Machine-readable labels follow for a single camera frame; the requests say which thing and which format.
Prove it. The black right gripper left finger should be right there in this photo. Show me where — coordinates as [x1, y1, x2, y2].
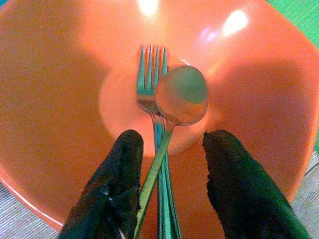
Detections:
[58, 129, 145, 239]

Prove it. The silver metal fork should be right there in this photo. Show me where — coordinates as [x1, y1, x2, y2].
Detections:
[136, 44, 182, 239]

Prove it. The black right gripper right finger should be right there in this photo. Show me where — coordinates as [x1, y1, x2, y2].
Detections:
[202, 129, 311, 239]

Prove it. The orange plastic bowl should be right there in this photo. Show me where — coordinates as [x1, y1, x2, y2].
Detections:
[0, 0, 319, 231]

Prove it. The silver metal spoon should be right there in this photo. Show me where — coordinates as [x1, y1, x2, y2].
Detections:
[133, 65, 209, 239]

